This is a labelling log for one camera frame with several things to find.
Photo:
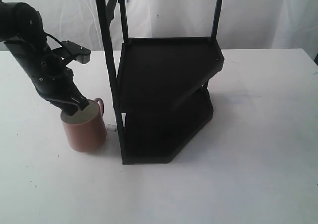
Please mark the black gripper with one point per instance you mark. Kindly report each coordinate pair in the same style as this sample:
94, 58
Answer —
59, 90

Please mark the pink ceramic mug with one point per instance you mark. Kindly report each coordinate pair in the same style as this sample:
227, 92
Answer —
86, 130

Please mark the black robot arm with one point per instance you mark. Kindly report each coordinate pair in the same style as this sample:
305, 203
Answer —
42, 56

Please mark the clear tape piece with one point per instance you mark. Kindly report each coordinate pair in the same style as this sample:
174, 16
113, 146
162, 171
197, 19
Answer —
111, 128

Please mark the black two-tier metal rack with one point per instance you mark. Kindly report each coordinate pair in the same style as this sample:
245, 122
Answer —
159, 86

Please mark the white backdrop curtain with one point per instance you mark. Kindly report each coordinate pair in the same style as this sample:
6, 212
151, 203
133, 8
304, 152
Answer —
244, 24

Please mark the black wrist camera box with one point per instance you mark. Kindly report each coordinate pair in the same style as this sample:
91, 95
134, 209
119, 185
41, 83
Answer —
72, 51

